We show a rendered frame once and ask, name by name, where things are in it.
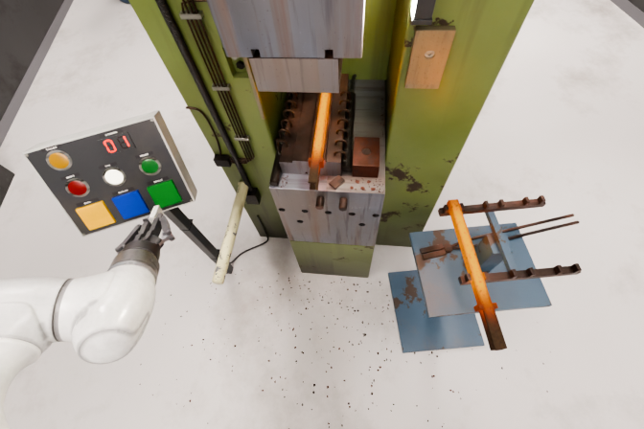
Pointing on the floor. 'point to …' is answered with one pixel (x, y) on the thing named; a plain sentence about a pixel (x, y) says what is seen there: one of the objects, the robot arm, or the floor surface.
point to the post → (194, 235)
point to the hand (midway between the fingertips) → (156, 215)
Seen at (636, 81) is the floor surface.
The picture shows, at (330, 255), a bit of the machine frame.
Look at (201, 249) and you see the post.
